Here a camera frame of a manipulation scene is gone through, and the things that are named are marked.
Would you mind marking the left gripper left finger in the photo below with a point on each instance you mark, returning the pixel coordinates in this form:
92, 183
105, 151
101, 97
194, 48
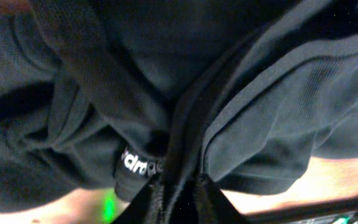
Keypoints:
147, 207

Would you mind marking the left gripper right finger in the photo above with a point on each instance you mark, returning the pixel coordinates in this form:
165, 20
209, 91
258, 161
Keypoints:
212, 205

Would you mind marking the black polo shirt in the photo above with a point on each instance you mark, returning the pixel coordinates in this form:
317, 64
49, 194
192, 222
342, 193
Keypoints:
97, 94

